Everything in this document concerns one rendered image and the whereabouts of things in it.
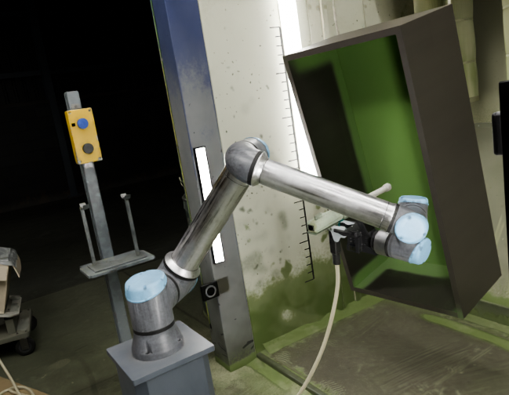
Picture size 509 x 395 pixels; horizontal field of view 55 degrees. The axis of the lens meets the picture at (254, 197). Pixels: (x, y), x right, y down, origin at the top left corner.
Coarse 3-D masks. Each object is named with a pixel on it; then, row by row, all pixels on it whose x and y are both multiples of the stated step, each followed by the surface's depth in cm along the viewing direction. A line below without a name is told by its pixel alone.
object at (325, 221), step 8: (384, 184) 200; (376, 192) 195; (320, 216) 174; (328, 216) 175; (336, 216) 177; (344, 216) 181; (312, 224) 171; (320, 224) 172; (328, 224) 174; (336, 224) 179; (312, 232) 173; (320, 232) 172; (336, 248) 182; (336, 256) 183; (336, 264) 184
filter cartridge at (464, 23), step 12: (420, 0) 291; (432, 0) 285; (444, 0) 284; (456, 0) 282; (468, 0) 284; (456, 12) 283; (468, 12) 286; (456, 24) 285; (468, 24) 287; (468, 36) 288; (468, 48) 289; (468, 60) 290; (468, 72) 291; (468, 84) 293
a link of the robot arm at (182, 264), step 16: (256, 144) 164; (224, 176) 170; (224, 192) 170; (240, 192) 171; (208, 208) 174; (224, 208) 173; (192, 224) 179; (208, 224) 175; (224, 224) 179; (192, 240) 179; (208, 240) 179; (176, 256) 183; (192, 256) 181; (176, 272) 182; (192, 272) 185; (192, 288) 196
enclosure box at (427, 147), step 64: (320, 64) 227; (384, 64) 218; (448, 64) 185; (320, 128) 229; (384, 128) 233; (448, 128) 187; (384, 192) 251; (448, 192) 189; (384, 256) 264; (448, 256) 194
